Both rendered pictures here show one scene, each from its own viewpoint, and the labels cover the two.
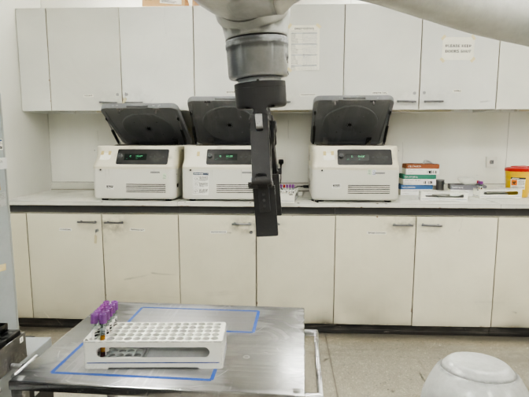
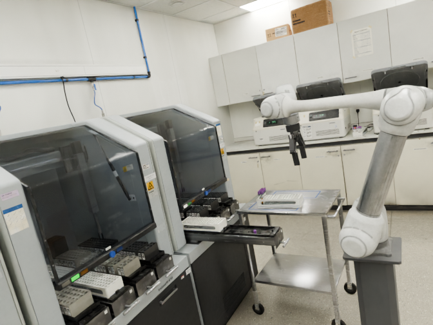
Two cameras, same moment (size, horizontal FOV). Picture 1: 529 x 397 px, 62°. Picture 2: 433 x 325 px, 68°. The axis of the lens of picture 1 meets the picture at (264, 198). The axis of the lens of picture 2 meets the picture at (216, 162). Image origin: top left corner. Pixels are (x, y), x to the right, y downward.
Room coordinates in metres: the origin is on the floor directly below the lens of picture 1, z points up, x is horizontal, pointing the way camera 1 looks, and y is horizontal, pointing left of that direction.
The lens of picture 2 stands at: (-1.05, -0.44, 1.58)
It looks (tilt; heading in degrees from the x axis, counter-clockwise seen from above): 11 degrees down; 29
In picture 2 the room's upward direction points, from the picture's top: 11 degrees counter-clockwise
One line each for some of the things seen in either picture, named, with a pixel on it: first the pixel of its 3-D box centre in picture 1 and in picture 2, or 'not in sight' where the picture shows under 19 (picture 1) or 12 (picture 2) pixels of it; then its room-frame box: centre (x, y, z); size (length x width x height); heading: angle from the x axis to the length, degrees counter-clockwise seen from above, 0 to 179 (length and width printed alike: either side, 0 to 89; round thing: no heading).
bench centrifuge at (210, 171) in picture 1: (229, 147); (322, 108); (3.17, 0.25, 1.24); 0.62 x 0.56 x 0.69; 178
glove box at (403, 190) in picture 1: (413, 189); not in sight; (3.26, -1.10, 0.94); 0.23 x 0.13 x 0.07; 92
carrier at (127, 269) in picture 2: not in sight; (130, 266); (0.03, 0.76, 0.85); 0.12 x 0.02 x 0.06; 178
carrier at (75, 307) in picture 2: not in sight; (80, 304); (-0.27, 0.78, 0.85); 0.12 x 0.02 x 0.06; 178
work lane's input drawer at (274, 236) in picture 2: not in sight; (229, 233); (0.57, 0.46, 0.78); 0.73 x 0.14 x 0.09; 87
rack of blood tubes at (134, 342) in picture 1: (158, 344); (279, 200); (0.94, 0.24, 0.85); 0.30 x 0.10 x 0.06; 90
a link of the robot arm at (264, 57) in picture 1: (257, 61); (290, 118); (0.66, 0.01, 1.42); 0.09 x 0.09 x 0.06
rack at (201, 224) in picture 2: not in sight; (203, 224); (0.58, 0.64, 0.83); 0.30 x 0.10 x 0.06; 87
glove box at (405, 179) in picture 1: (416, 179); not in sight; (3.25, -1.12, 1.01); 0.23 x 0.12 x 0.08; 87
